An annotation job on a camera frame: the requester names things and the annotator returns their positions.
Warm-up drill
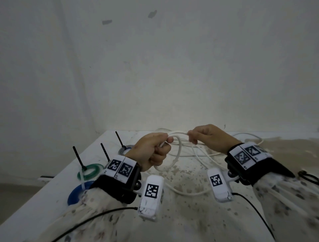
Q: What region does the person's left hand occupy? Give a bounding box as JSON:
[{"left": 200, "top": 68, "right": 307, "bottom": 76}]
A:
[{"left": 124, "top": 132, "right": 174, "bottom": 173}]

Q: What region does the bundle of black cable ties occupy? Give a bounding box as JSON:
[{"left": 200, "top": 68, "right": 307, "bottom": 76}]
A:
[{"left": 298, "top": 170, "right": 319, "bottom": 186}]

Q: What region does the black camera lead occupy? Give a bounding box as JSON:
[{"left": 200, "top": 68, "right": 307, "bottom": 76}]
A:
[
  {"left": 51, "top": 207, "right": 138, "bottom": 242},
  {"left": 232, "top": 192, "right": 276, "bottom": 241}
]

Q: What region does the person's right forearm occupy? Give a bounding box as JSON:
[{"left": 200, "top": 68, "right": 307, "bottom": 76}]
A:
[{"left": 254, "top": 172, "right": 319, "bottom": 242}]

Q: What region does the white cable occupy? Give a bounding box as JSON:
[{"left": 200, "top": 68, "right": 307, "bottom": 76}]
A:
[{"left": 153, "top": 129, "right": 265, "bottom": 196}]

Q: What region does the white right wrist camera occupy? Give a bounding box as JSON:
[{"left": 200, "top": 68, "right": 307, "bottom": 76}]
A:
[{"left": 207, "top": 167, "right": 239, "bottom": 203}]

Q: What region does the person's right hand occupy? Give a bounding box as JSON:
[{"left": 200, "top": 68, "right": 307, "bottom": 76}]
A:
[{"left": 187, "top": 124, "right": 244, "bottom": 155}]

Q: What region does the black right wristband with markers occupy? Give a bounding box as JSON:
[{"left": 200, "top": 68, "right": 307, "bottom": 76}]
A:
[{"left": 224, "top": 142, "right": 296, "bottom": 186}]

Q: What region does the green wire coil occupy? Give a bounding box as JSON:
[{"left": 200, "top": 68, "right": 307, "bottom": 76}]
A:
[{"left": 77, "top": 163, "right": 104, "bottom": 181}]

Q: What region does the black left camera lead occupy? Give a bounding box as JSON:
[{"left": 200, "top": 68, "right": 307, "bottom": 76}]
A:
[{"left": 51, "top": 207, "right": 138, "bottom": 242}]

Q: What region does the black left wristband with markers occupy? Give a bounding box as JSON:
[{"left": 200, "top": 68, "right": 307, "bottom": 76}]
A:
[{"left": 89, "top": 155, "right": 142, "bottom": 204}]

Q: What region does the black right camera lead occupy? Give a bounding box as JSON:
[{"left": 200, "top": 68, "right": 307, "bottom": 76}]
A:
[{"left": 232, "top": 192, "right": 276, "bottom": 241}]

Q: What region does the black wristband with markers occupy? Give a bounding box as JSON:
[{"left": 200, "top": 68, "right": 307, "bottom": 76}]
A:
[
  {"left": 224, "top": 142, "right": 296, "bottom": 186},
  {"left": 89, "top": 155, "right": 142, "bottom": 204}
]

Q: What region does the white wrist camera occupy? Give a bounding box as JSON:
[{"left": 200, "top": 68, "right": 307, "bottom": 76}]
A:
[
  {"left": 138, "top": 174, "right": 165, "bottom": 222},
  {"left": 207, "top": 167, "right": 239, "bottom": 203}
]

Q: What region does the blue wire coil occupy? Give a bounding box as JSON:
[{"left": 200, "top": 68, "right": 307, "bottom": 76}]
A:
[{"left": 67, "top": 181, "right": 95, "bottom": 206}]

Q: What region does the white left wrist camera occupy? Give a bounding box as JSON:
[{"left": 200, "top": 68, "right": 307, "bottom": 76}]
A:
[{"left": 138, "top": 174, "right": 165, "bottom": 222}]

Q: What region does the person's left forearm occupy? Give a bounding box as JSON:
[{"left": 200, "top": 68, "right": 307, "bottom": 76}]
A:
[{"left": 37, "top": 187, "right": 128, "bottom": 242}]

